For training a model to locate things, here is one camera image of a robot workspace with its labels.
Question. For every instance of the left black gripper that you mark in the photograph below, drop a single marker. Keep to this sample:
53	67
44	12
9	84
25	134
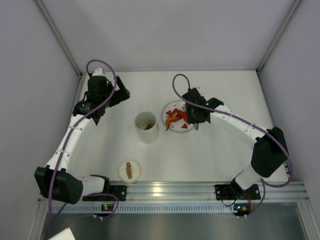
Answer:
120	92

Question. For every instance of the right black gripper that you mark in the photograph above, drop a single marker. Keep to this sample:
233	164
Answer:
191	117

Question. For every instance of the beige round bun toy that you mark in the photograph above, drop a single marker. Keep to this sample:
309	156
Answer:
144	127

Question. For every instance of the brown bacon strip toy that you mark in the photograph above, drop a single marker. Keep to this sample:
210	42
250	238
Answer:
148	126

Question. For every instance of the metal serving tongs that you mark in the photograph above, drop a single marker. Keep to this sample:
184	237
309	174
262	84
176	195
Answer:
196	126

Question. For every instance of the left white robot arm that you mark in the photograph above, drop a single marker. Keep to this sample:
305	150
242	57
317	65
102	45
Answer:
55	179

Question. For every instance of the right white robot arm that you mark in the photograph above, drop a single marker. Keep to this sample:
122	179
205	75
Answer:
269	148

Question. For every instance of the white cylindrical lunch container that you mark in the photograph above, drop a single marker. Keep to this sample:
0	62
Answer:
147	136

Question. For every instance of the white plate with blue rim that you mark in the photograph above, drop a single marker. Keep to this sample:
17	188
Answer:
179	126

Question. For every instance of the white paper sheet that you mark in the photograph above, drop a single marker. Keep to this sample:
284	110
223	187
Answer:
66	234

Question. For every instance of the white lid with wooden handle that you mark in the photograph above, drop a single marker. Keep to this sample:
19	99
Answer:
129	172

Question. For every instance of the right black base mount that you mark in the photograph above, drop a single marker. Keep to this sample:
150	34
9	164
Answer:
231	192

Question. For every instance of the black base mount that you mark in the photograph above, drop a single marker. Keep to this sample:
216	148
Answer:
231	192
120	191

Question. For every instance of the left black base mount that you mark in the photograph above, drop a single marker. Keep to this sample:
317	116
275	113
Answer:
120	191

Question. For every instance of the aluminium mounting rail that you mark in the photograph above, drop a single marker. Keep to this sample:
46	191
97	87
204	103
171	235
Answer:
203	192

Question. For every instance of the slotted grey cable duct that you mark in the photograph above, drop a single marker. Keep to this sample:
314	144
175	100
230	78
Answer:
147	208

